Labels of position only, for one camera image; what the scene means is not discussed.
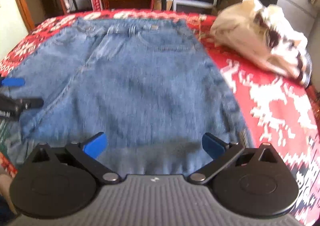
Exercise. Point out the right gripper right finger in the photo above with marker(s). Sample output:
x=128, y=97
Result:
x=222, y=154

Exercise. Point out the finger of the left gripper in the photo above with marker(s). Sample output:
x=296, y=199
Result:
x=30, y=103
x=4, y=81

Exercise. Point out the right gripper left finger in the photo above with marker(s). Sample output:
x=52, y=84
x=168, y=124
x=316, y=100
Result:
x=86, y=153

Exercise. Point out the blue denim shorts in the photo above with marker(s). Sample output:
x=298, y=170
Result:
x=149, y=85

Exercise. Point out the person's left hand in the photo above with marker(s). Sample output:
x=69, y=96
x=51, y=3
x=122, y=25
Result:
x=5, y=182

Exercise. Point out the green cutting mat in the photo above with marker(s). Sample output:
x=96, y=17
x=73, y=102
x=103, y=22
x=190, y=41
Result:
x=6, y=136

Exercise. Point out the red patterned tablecloth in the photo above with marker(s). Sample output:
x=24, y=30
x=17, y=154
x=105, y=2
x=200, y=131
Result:
x=276, y=109

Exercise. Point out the red sign board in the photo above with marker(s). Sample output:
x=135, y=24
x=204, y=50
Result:
x=96, y=5

